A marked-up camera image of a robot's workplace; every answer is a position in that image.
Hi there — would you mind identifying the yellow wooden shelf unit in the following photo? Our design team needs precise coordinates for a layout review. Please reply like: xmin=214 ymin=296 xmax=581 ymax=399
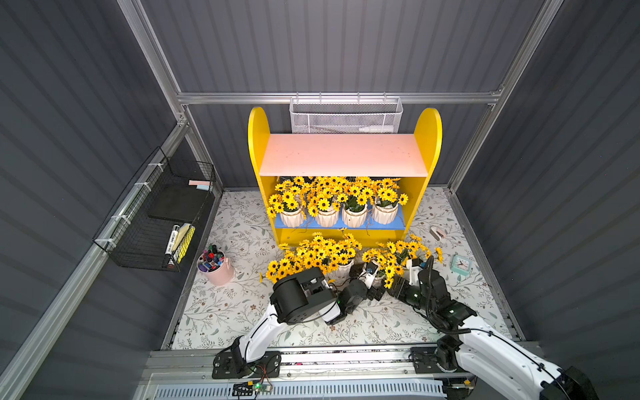
xmin=248 ymin=107 xmax=443 ymax=247

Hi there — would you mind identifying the black wire wall basket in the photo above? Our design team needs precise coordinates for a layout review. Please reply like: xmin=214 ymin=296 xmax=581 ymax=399
xmin=93 ymin=149 xmax=217 ymax=273

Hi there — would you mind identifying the pink sticky note pad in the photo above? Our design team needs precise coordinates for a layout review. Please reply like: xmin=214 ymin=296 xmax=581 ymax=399
xmin=188 ymin=180 xmax=211 ymax=191

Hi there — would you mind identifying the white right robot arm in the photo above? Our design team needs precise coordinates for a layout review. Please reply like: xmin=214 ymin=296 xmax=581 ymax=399
xmin=384 ymin=256 xmax=598 ymax=399

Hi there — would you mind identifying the yellow book in basket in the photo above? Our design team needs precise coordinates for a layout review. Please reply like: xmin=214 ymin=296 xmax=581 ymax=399
xmin=163 ymin=223 xmax=195 ymax=268

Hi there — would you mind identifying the pen holder with markers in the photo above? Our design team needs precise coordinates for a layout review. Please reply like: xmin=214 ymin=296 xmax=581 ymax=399
xmin=197 ymin=244 xmax=235 ymax=287

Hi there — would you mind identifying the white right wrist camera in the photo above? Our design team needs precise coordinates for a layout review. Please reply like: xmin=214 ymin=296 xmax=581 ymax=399
xmin=406 ymin=258 xmax=423 ymax=287

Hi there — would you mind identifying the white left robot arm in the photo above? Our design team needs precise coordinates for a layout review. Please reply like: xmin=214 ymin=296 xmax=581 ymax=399
xmin=231 ymin=267 xmax=386 ymax=373

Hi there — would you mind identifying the sunflower pot top shelf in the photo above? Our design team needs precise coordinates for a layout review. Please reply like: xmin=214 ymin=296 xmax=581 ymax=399
xmin=296 ymin=232 xmax=342 ymax=273
xmin=362 ymin=248 xmax=405 ymax=289

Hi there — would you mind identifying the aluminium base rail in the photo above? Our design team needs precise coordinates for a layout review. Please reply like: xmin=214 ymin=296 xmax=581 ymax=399
xmin=144 ymin=342 xmax=546 ymax=396

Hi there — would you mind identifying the white wire basket behind shelf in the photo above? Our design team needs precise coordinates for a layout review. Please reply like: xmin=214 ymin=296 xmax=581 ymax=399
xmin=289 ymin=97 xmax=403 ymax=133

